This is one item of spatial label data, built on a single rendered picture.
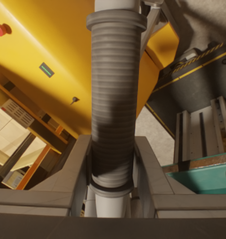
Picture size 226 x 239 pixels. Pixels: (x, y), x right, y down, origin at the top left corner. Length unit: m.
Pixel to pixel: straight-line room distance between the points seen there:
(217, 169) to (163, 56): 0.71
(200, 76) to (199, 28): 0.38
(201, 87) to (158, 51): 0.40
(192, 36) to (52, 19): 1.04
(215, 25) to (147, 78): 0.70
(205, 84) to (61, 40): 0.95
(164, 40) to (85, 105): 0.63
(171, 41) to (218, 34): 0.46
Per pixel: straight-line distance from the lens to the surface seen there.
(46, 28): 0.75
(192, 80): 1.27
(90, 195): 0.19
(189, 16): 1.45
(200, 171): 0.79
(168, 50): 1.15
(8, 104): 0.93
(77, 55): 0.74
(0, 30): 0.77
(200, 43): 1.52
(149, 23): 0.76
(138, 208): 0.86
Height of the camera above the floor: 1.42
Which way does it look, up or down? 43 degrees down
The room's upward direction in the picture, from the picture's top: 157 degrees counter-clockwise
